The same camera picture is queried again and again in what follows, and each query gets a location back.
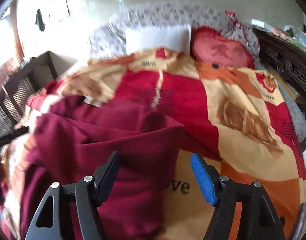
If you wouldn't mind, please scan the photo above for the maroon knit garment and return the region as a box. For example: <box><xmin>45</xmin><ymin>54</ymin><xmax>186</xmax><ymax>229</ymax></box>
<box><xmin>20</xmin><ymin>96</ymin><xmax>184</xmax><ymax>239</ymax></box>

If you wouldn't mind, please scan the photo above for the red orange patterned blanket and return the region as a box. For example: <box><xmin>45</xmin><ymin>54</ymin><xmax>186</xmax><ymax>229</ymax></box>
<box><xmin>1</xmin><ymin>48</ymin><xmax>306</xmax><ymax>239</ymax></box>

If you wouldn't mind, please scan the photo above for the dark wooden side cabinet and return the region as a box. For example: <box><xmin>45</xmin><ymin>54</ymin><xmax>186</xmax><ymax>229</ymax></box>
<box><xmin>0</xmin><ymin>51</ymin><xmax>69</xmax><ymax>135</ymax></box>

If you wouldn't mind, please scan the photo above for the floral quilt bundle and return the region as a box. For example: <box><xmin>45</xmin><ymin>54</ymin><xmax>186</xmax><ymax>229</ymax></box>
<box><xmin>90</xmin><ymin>1</ymin><xmax>260</xmax><ymax>61</ymax></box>

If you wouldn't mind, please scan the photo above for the dark carved wooden headboard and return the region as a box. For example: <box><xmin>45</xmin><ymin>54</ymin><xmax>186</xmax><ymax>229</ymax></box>
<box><xmin>253</xmin><ymin>27</ymin><xmax>306</xmax><ymax>126</ymax></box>

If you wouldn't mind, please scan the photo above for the white pillow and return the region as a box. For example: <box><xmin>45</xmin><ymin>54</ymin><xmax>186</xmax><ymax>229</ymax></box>
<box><xmin>125</xmin><ymin>24</ymin><xmax>192</xmax><ymax>55</ymax></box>

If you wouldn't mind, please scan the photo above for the red heart-shaped cushion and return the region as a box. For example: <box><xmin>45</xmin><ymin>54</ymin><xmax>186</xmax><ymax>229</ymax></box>
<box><xmin>190</xmin><ymin>27</ymin><xmax>255</xmax><ymax>69</ymax></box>

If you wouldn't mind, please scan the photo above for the dark cloth hanging on wall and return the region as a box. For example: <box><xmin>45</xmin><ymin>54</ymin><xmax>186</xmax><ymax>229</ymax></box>
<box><xmin>35</xmin><ymin>9</ymin><xmax>45</xmax><ymax>31</ymax></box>

